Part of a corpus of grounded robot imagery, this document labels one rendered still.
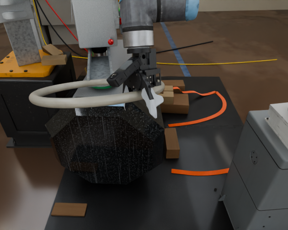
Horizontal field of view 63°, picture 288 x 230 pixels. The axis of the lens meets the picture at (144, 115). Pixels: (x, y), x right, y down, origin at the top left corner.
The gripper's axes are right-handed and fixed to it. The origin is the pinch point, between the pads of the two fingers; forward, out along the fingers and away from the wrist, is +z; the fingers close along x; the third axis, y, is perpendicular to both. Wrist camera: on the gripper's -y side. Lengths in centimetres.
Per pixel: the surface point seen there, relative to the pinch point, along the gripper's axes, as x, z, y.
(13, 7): 150, -55, 4
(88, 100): 3.3, -7.0, -14.1
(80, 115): 81, 18, 15
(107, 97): 1.0, -7.3, -9.6
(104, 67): 57, -12, 22
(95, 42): 69, -25, 25
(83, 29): 69, -32, 19
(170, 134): 97, 62, 109
